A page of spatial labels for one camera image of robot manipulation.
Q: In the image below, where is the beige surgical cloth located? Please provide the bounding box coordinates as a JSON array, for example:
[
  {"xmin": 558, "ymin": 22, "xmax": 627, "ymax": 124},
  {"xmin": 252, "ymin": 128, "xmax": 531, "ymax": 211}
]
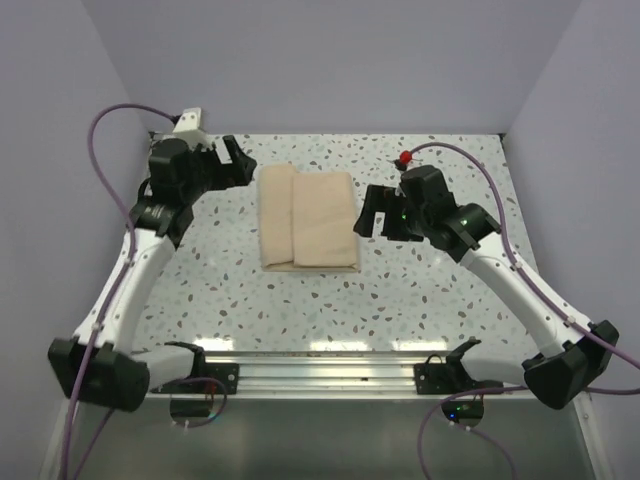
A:
[{"xmin": 258, "ymin": 164, "xmax": 359, "ymax": 272}]

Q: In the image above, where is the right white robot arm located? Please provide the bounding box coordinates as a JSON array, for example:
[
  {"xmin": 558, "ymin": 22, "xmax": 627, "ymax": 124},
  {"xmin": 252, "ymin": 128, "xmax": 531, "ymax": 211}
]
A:
[{"xmin": 354, "ymin": 180, "xmax": 619, "ymax": 410}]

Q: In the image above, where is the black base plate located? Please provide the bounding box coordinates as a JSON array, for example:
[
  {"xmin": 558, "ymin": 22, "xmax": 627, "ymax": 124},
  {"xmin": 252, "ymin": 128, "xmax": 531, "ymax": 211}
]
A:
[
  {"xmin": 413, "ymin": 354, "xmax": 504, "ymax": 395},
  {"xmin": 193, "ymin": 362, "xmax": 240, "ymax": 395}
]

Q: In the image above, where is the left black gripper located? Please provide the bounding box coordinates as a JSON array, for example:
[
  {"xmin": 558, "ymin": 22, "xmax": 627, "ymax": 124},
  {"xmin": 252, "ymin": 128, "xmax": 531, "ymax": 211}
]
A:
[{"xmin": 179, "ymin": 135, "xmax": 254, "ymax": 203}]

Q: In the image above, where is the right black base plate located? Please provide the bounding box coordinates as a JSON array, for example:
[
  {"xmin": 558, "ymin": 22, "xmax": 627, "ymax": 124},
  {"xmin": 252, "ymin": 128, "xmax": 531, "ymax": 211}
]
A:
[{"xmin": 413, "ymin": 354, "xmax": 504, "ymax": 395}]

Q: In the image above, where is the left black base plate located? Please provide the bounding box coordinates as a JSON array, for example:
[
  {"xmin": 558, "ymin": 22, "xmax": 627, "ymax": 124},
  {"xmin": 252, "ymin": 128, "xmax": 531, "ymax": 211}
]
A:
[{"xmin": 193, "ymin": 362, "xmax": 240, "ymax": 395}]

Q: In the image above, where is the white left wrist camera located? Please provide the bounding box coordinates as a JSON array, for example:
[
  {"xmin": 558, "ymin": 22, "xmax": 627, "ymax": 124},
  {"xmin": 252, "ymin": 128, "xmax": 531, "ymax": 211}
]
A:
[{"xmin": 172, "ymin": 107, "xmax": 208, "ymax": 148}]

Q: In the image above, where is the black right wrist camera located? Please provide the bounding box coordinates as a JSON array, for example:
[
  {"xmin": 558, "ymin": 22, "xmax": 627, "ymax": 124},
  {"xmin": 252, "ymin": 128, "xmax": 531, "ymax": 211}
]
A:
[{"xmin": 399, "ymin": 165, "xmax": 456, "ymax": 211}]

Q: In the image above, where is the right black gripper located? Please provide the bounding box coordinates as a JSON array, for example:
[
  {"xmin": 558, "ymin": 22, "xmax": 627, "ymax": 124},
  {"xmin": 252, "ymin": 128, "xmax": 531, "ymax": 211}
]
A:
[{"xmin": 354, "ymin": 184, "xmax": 430, "ymax": 243}]

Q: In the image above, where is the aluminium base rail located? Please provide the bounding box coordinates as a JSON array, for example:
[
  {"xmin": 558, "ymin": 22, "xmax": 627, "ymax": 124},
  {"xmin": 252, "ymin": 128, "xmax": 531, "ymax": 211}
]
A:
[{"xmin": 119, "ymin": 349, "xmax": 531, "ymax": 401}]

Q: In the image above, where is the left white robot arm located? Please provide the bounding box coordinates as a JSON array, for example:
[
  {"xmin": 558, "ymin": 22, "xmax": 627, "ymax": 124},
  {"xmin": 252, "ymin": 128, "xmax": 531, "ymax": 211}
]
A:
[{"xmin": 48, "ymin": 135, "xmax": 257, "ymax": 412}]

